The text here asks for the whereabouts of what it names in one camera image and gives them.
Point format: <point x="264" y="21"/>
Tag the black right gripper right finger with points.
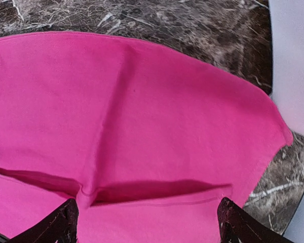
<point x="235" y="225"/>

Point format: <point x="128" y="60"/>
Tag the pink trousers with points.
<point x="146" y="139"/>

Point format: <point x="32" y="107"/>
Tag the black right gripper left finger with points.
<point x="59" y="226"/>

